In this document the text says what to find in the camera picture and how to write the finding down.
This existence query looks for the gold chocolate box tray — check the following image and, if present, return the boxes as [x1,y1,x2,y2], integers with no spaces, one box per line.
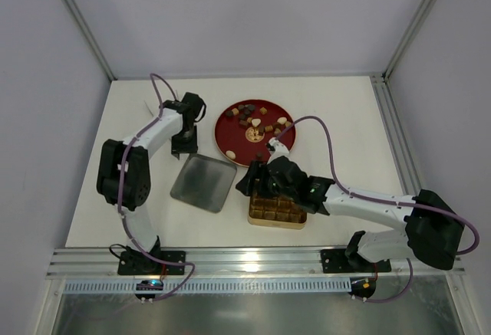
[248,194,307,230]

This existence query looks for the white oval chocolate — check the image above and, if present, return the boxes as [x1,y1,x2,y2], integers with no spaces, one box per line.
[226,150,236,159]

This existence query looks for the silver tin lid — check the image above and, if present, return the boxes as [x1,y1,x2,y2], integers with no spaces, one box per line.
[170,153,237,213]

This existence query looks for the silver metal tongs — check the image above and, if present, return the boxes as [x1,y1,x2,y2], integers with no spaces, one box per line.
[143,90,174,117]

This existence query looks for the red round plate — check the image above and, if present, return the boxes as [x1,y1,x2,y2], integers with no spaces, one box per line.
[214,99,296,167]

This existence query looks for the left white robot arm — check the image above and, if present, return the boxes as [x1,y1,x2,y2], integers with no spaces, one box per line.
[96,93,206,263]

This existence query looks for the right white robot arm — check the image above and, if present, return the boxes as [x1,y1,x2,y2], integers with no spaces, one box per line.
[236,156,464,271]

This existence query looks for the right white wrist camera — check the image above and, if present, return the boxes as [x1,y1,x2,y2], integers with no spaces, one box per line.
[266,137,290,163]

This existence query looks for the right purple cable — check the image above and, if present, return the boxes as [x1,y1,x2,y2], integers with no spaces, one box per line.
[272,115,480,304]

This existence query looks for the purple cable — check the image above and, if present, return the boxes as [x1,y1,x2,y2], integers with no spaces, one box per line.
[114,72,197,301]
[272,115,480,304]

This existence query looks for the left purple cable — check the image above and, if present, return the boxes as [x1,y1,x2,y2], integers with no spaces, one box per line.
[114,72,197,301]

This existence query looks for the aluminium front rail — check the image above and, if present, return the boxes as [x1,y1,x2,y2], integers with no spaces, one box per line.
[45,245,467,278]

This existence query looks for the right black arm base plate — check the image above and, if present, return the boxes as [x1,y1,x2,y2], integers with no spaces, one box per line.
[320,248,391,274]

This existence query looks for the slotted grey cable duct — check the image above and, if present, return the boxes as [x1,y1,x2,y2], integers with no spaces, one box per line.
[63,277,351,295]

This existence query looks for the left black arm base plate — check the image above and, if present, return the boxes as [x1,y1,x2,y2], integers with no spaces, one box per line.
[117,249,186,276]

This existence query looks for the left aluminium frame post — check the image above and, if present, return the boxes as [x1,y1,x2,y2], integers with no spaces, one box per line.
[62,0,117,82]

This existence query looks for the aluminium frame post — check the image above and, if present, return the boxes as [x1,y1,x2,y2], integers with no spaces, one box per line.
[62,0,117,82]
[383,0,437,81]

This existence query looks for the right aluminium frame post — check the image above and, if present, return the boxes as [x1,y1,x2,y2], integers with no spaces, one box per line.
[383,0,437,81]

